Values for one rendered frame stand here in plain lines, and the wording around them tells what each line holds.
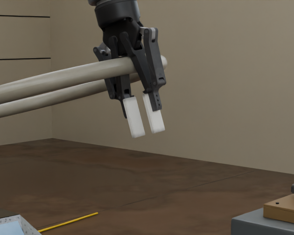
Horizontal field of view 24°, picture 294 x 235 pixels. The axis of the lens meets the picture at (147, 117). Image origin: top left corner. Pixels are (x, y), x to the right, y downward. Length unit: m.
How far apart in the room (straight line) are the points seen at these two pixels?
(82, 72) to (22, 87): 0.10
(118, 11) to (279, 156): 5.35
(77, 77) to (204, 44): 5.75
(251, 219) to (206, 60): 5.20
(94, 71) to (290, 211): 0.73
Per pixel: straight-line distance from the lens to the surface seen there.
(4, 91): 1.10
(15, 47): 8.14
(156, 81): 1.13
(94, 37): 7.88
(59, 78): 1.09
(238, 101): 6.62
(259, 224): 1.66
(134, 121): 1.18
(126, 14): 1.15
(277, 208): 1.68
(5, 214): 1.46
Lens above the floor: 1.24
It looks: 7 degrees down
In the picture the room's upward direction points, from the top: straight up
